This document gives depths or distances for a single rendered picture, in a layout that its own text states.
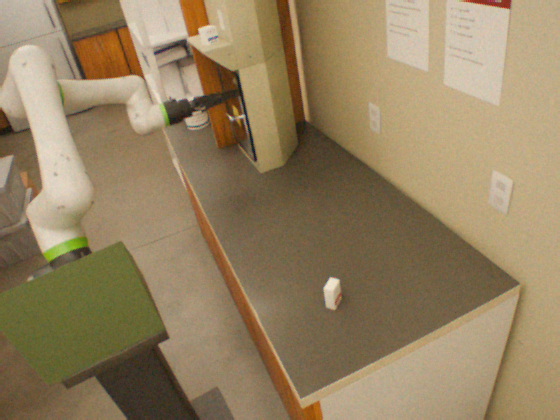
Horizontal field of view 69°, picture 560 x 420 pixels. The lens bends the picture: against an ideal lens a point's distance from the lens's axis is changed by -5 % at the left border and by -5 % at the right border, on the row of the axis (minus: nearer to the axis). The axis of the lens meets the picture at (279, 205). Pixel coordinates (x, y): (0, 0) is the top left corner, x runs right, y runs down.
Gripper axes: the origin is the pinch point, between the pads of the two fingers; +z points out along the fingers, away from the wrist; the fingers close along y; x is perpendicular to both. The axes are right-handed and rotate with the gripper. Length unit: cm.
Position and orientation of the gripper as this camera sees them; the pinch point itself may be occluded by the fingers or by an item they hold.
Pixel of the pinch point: (229, 94)
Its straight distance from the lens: 176.2
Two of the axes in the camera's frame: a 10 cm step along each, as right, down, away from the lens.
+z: 9.1, -3.4, 2.3
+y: -3.8, -4.8, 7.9
